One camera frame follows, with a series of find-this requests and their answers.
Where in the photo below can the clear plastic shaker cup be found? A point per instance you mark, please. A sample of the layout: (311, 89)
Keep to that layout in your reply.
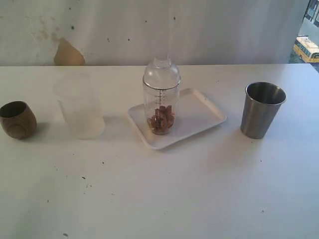
(153, 99)

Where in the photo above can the stainless steel cup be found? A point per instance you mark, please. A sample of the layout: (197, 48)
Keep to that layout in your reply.
(262, 102)

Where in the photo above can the clear dome shaker lid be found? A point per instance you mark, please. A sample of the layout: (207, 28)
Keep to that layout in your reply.
(161, 74)

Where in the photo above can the brown contents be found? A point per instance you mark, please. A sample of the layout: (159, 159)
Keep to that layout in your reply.
(162, 121)

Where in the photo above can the brown wooden cup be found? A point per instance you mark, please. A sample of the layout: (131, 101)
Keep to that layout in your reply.
(17, 120)

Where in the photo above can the translucent white plastic cup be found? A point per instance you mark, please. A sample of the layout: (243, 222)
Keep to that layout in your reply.
(79, 104)

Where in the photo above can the white rectangular tray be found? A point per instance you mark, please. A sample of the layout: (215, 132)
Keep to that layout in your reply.
(195, 113)

